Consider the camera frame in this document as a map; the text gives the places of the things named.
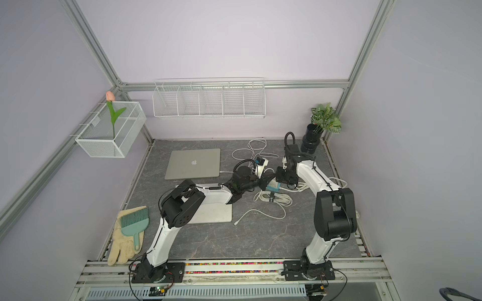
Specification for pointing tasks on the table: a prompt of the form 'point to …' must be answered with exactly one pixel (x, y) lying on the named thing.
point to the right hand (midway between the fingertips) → (280, 180)
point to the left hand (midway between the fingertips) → (277, 175)
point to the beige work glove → (123, 244)
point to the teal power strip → (273, 185)
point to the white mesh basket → (97, 138)
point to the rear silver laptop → (194, 163)
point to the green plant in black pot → (324, 117)
